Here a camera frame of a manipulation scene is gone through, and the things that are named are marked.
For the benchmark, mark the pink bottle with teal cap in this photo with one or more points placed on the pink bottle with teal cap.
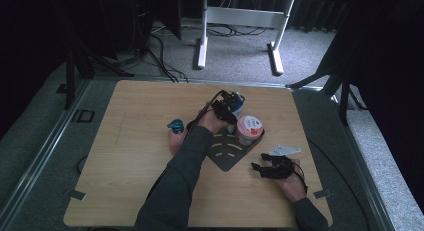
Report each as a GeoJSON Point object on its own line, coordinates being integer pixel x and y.
{"type": "Point", "coordinates": [175, 137]}

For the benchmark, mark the grey tape strip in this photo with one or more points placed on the grey tape strip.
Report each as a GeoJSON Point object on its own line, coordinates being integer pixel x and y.
{"type": "Point", "coordinates": [322, 193]}
{"type": "Point", "coordinates": [75, 194]}

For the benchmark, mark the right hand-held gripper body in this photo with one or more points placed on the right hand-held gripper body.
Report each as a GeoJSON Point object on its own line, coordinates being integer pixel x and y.
{"type": "Point", "coordinates": [280, 166]}

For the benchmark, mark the pink yogurt cup white lid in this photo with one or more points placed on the pink yogurt cup white lid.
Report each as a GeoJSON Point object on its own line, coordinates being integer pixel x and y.
{"type": "Point", "coordinates": [249, 129]}

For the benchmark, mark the person's left hand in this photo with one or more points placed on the person's left hand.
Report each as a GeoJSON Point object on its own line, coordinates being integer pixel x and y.
{"type": "Point", "coordinates": [210, 122]}

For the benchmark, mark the person's right hand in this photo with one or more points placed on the person's right hand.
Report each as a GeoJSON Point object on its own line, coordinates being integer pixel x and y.
{"type": "Point", "coordinates": [293, 186]}

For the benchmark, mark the dark tray with dashed lines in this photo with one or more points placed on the dark tray with dashed lines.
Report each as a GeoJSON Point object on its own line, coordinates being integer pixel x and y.
{"type": "Point", "coordinates": [226, 154]}

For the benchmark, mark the white desk frame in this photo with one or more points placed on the white desk frame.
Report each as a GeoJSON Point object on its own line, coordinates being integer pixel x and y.
{"type": "Point", "coordinates": [243, 16]}

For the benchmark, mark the black tape rectangle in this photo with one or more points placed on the black tape rectangle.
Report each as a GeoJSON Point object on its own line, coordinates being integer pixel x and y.
{"type": "Point", "coordinates": [79, 116]}

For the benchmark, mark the dark computer tower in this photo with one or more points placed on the dark computer tower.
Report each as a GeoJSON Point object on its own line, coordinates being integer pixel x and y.
{"type": "Point", "coordinates": [143, 17]}

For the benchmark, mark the black metal stand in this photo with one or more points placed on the black metal stand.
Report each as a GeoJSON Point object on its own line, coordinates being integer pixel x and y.
{"type": "Point", "coordinates": [343, 97]}

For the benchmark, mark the black tripod stand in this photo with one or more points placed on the black tripod stand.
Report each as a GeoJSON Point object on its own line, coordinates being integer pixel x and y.
{"type": "Point", "coordinates": [70, 77]}

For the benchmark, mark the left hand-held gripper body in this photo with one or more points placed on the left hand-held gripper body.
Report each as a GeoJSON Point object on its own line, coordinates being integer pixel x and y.
{"type": "Point", "coordinates": [222, 106]}

